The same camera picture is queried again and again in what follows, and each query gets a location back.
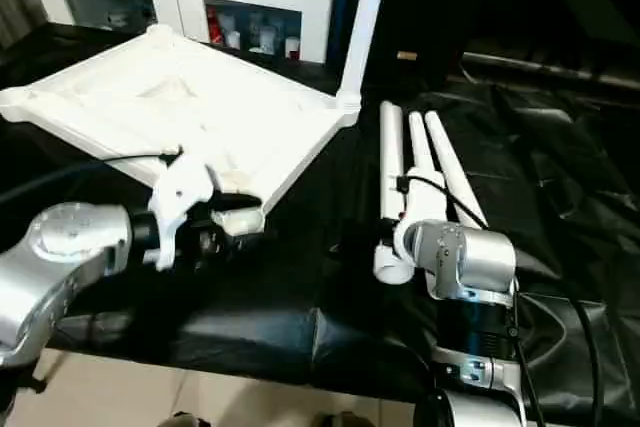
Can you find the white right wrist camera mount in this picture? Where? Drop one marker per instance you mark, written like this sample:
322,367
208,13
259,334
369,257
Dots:
405,237

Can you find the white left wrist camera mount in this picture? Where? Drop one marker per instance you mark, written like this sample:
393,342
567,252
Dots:
180,197

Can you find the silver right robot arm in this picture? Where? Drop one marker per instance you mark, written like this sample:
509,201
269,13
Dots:
470,267

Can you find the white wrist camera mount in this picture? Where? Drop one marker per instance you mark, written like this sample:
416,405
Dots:
180,197
405,237

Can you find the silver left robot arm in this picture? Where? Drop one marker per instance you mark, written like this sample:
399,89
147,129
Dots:
60,257

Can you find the white plastic table top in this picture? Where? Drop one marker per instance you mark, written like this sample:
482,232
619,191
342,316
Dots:
200,107

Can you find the long black bar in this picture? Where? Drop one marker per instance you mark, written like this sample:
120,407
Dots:
550,65

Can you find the white plastic table leg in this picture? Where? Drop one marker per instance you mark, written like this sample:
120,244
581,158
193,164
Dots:
390,157
365,17
420,152
450,167

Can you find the black mat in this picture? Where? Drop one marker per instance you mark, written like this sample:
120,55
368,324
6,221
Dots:
300,317

